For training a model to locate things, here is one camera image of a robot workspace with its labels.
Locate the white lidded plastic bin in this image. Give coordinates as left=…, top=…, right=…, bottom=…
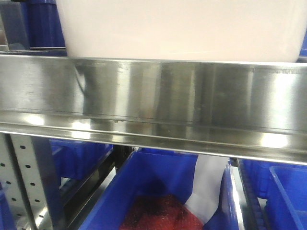
left=56, top=0, right=307, bottom=62

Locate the blue bin centre lower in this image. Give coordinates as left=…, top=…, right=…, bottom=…
left=80, top=149, right=239, bottom=230

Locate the blue bin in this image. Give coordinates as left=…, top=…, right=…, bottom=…
left=80, top=149, right=239, bottom=230
left=21, top=0, right=65, bottom=48
left=240, top=160, right=307, bottom=230
left=297, top=33, right=307, bottom=63
left=49, top=138, right=113, bottom=180

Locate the blue bin lower left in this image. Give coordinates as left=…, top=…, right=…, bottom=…
left=49, top=138, right=113, bottom=180

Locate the stainless steel shelf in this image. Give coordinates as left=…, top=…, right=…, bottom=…
left=0, top=54, right=307, bottom=165

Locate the perforated steel shelf upright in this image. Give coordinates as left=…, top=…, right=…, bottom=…
left=0, top=133, right=53, bottom=230

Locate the blue bin upper left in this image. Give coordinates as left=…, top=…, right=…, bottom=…
left=21, top=0, right=65, bottom=48

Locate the blue bin lower right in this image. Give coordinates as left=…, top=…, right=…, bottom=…
left=240, top=160, right=307, bottom=230

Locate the blue bin upper right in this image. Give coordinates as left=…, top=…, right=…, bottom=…
left=297, top=33, right=307, bottom=63

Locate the red mesh bag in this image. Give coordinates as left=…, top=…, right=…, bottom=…
left=119, top=195, right=203, bottom=230

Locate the white paper sheet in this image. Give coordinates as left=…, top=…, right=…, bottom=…
left=185, top=155, right=228, bottom=224

